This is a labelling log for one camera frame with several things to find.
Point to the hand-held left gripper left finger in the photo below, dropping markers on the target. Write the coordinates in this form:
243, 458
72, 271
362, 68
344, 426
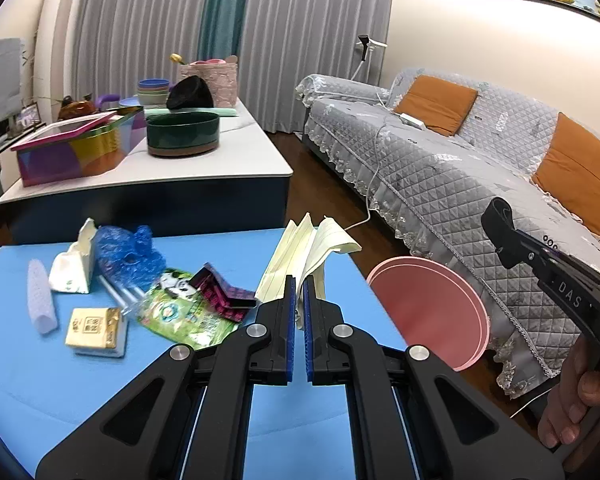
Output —
291, 330

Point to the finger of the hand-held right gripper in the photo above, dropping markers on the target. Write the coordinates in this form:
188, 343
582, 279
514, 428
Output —
497, 220

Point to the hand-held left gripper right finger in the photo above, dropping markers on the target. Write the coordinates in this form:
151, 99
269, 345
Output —
308, 330

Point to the pale yellow lined paper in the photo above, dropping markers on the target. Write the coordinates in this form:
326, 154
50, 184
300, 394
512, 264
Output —
290, 255

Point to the green snack wrapper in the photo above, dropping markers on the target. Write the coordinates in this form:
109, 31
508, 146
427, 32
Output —
180, 310

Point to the pink bin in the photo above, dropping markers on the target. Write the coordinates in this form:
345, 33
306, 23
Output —
420, 305

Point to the blue plastic bag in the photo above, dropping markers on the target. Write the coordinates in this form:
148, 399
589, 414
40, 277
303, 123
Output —
120, 255

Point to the torn white carton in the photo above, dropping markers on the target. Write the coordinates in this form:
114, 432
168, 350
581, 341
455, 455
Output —
82, 255

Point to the person's right hand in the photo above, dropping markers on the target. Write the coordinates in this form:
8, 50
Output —
575, 390

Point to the pink and black packet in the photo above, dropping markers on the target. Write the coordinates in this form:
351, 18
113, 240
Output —
225, 295

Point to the grey quilted sofa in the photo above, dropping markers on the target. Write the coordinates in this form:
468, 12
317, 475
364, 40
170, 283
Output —
430, 175

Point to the orange cushion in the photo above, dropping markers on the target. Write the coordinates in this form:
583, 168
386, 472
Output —
437, 102
580, 175

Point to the white power strip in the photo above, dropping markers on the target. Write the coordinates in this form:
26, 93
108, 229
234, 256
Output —
412, 121

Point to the white-topped coffee table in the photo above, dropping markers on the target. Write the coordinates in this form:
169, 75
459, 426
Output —
205, 170

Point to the white stand with black head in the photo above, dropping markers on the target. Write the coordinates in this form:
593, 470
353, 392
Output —
364, 42

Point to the dark green round bowl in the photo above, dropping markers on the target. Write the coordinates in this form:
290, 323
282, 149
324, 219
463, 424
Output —
182, 135

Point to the light green mat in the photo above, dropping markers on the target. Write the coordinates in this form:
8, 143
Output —
225, 111

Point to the white foam net sleeve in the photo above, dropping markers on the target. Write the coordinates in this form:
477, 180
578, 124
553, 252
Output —
40, 295

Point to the grey curtain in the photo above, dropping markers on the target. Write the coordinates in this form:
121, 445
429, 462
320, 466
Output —
320, 35
140, 20

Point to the black hat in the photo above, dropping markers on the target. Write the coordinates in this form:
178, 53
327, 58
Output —
190, 94

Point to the pink lace basket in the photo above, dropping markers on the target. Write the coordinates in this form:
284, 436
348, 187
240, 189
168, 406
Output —
220, 80

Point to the stack of pastel bowls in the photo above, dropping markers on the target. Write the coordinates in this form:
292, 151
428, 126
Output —
153, 91

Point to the colourful tin box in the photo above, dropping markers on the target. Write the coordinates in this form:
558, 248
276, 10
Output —
70, 162

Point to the blue plate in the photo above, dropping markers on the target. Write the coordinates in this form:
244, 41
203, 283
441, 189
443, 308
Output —
130, 101

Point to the yellow flower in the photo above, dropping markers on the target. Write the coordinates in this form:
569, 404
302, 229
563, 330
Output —
176, 58

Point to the pink-rimmed box lid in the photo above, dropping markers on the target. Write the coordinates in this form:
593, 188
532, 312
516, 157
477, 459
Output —
65, 132

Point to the brown teapot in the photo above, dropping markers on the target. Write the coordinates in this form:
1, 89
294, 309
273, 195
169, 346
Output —
77, 109

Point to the teal curtain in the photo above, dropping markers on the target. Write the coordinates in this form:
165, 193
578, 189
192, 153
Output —
225, 5

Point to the white standing air conditioner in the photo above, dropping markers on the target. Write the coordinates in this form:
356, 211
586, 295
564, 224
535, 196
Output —
62, 35

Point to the small photo frame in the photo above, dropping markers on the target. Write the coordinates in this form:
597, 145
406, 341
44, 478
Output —
29, 116

